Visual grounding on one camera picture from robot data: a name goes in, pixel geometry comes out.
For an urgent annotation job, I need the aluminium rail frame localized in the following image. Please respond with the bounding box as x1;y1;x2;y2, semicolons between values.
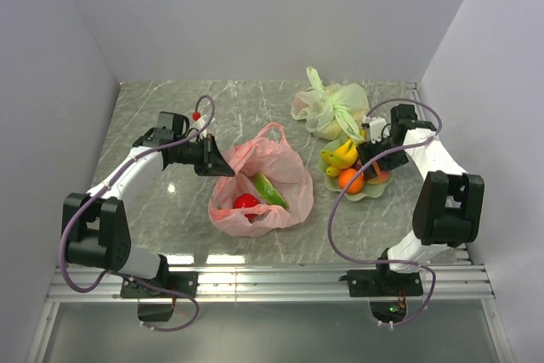
25;81;518;363

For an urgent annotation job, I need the green wavy fruit plate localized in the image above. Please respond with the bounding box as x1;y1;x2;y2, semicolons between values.
317;135;393;201

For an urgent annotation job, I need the fake banana bunch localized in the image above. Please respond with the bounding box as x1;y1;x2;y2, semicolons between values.
320;139;359;178

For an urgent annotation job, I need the pink plastic bag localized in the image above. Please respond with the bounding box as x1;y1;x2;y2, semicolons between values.
208;122;314;238

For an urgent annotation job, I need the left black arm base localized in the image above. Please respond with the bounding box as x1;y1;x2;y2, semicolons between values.
120;271;199;324

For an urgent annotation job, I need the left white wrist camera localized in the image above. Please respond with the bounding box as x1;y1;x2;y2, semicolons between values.
189;112;215;137

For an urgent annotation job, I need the tied green plastic bag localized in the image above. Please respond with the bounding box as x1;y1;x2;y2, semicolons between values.
291;66;370;144

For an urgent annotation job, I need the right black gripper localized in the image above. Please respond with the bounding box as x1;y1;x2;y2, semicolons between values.
356;133;409;181

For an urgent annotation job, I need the fake red apple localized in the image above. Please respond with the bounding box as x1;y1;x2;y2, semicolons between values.
233;193;259;209

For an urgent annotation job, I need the fake orange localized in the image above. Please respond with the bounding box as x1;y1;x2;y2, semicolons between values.
337;167;365;195

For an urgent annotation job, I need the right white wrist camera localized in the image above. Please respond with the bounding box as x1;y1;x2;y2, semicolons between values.
362;116;389;144

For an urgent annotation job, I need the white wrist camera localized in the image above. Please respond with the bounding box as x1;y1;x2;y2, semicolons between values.
189;112;215;137
362;116;389;144

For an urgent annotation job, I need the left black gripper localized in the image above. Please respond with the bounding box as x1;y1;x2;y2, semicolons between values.
175;133;235;177

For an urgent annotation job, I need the fake watermelon slice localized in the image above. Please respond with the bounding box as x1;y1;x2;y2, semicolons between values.
252;173;289;210

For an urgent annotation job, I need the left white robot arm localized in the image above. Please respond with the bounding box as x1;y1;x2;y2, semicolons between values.
59;111;235;297

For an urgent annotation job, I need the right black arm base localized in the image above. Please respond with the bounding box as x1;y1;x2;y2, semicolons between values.
339;264;423;324

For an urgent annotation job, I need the fake peach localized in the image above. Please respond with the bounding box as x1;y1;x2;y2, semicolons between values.
366;172;391;185

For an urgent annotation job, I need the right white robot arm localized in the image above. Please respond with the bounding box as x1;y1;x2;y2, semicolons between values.
357;103;485;295

